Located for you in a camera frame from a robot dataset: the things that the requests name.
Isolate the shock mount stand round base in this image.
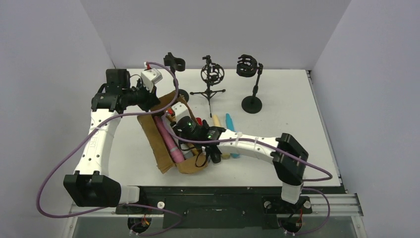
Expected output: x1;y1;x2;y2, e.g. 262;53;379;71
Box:
236;54;263;114

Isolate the pink microphone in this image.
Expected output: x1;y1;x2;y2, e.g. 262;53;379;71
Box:
153;116;185;163

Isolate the tripod shock mount stand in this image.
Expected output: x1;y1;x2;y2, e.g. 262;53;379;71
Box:
190;55;226;118

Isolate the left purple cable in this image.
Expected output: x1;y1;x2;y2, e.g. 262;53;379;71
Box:
36;61;184;237

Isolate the gold microphone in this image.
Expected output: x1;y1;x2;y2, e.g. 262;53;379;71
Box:
165;109;198;159

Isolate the blue microphone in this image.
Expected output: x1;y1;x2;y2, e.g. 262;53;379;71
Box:
225;113;240;159

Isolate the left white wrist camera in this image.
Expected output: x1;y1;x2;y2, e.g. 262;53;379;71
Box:
140;68;163;92

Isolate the clip mic stand round base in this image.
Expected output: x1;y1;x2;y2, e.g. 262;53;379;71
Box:
163;52;190;103

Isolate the brown cardboard box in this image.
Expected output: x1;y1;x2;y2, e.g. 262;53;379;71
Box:
137;90;209;175

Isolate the black microphone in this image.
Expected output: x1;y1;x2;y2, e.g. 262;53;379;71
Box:
202;120;221;164

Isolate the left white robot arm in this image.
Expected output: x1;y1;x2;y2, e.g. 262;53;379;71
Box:
63;68;162;207

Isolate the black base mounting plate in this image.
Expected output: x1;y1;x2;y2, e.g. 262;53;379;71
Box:
114;185;345;231

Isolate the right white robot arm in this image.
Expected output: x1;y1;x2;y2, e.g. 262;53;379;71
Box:
171;116;309;204

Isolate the cream microphone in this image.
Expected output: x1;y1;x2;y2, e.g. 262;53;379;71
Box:
212;114;230;159

